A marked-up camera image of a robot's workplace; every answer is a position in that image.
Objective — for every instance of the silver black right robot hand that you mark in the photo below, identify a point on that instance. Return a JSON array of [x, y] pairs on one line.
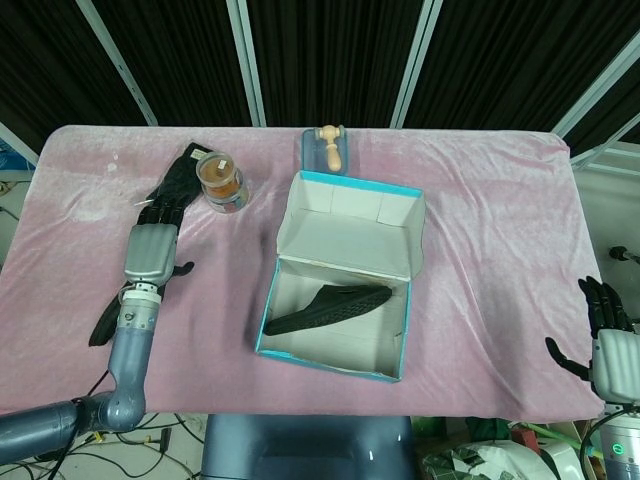
[[617, 360]]

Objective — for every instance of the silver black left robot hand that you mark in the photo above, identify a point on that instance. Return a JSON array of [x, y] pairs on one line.
[[150, 255]]

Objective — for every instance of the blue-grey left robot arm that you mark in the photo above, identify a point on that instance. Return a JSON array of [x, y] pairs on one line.
[[127, 370]]

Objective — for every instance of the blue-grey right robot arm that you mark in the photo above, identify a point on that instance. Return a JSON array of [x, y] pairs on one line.
[[622, 445]]

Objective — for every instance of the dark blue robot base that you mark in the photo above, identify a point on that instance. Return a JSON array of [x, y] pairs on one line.
[[305, 447]]

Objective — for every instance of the teal cardboard shoe box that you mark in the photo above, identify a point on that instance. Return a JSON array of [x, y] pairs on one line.
[[350, 240]]

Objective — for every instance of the black fabric in plastic bag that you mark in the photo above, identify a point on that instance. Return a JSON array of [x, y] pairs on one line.
[[177, 175]]

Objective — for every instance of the clear jar with coloured clips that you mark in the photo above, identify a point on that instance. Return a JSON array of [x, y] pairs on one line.
[[235, 202]]

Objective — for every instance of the black stand knob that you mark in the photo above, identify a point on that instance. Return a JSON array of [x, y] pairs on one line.
[[625, 255]]

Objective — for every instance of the clear jar with orange rolls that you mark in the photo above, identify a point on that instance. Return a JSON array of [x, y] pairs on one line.
[[217, 172]]

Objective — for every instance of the white plastic device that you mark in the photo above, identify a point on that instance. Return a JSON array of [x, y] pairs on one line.
[[560, 460]]

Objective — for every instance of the green and white packaging pile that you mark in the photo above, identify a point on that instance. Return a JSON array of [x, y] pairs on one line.
[[475, 450]]

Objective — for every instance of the blue plastic tray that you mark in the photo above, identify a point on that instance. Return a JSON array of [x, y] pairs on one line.
[[311, 150]]

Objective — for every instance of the pink velvet tablecloth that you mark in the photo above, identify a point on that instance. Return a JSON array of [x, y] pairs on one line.
[[475, 225]]

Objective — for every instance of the small wooden mallet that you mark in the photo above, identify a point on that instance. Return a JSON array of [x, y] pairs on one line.
[[332, 147]]

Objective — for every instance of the black curtain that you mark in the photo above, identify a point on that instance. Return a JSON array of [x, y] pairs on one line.
[[330, 55]]

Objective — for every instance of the white metal frame post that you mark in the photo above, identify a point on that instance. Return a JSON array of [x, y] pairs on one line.
[[120, 65], [595, 85], [247, 60], [415, 60]]

